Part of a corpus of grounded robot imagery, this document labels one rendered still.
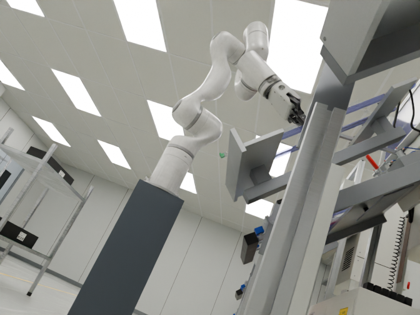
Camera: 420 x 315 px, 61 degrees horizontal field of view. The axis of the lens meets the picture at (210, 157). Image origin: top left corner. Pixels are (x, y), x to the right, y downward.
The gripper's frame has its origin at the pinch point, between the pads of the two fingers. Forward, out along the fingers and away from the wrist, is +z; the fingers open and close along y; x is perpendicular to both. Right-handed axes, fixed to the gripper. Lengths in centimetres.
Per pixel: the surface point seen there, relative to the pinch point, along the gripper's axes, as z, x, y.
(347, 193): 24.5, -2.7, 13.7
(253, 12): -170, -124, 146
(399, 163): 25.7, -28.7, 18.8
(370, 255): 49, -26, 82
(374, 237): 43, -35, 82
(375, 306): 55, 15, 13
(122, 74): -322, -21, 323
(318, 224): 28.9, 23.6, -14.0
